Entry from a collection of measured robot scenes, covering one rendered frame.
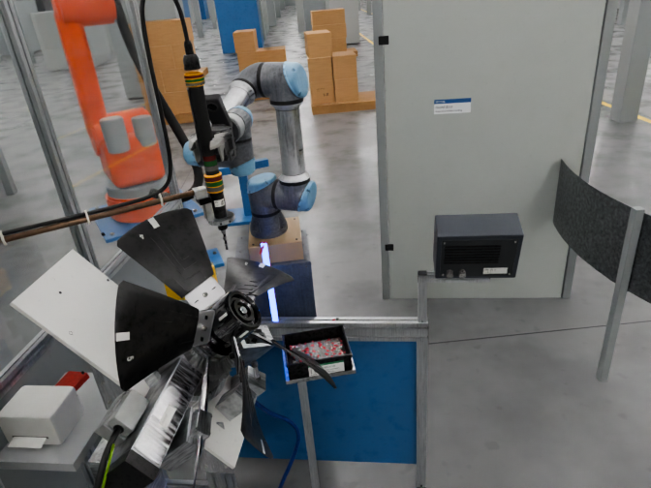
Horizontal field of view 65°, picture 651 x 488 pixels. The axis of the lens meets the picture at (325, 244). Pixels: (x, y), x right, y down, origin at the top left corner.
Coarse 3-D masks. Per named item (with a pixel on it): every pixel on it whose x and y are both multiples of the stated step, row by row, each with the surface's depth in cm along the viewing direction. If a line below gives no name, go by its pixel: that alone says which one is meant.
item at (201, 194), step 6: (198, 192) 125; (204, 192) 126; (198, 198) 125; (204, 198) 126; (210, 198) 126; (204, 204) 127; (210, 204) 128; (204, 210) 128; (210, 210) 128; (204, 216) 131; (210, 216) 129; (228, 216) 131; (210, 222) 129; (216, 222) 129; (222, 222) 129; (228, 222) 129
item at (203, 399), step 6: (204, 372) 129; (204, 378) 127; (204, 384) 125; (204, 390) 124; (204, 396) 123; (204, 402) 122; (204, 408) 120; (198, 438) 115; (198, 444) 113; (198, 450) 112; (198, 456) 112; (198, 462) 111
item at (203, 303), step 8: (208, 280) 136; (200, 288) 135; (208, 288) 136; (216, 288) 136; (192, 296) 134; (200, 296) 135; (208, 296) 135; (216, 296) 135; (192, 304) 134; (200, 304) 134; (208, 304) 134
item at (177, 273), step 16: (144, 224) 137; (160, 224) 139; (176, 224) 140; (192, 224) 142; (128, 240) 134; (160, 240) 136; (176, 240) 138; (192, 240) 139; (144, 256) 134; (160, 256) 135; (176, 256) 136; (192, 256) 137; (160, 272) 134; (176, 272) 135; (192, 272) 135; (208, 272) 136; (176, 288) 134; (192, 288) 134
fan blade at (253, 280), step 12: (228, 264) 162; (240, 264) 163; (252, 264) 164; (228, 276) 156; (240, 276) 156; (252, 276) 157; (264, 276) 158; (276, 276) 161; (288, 276) 164; (228, 288) 150; (240, 288) 149; (252, 288) 149; (264, 288) 151
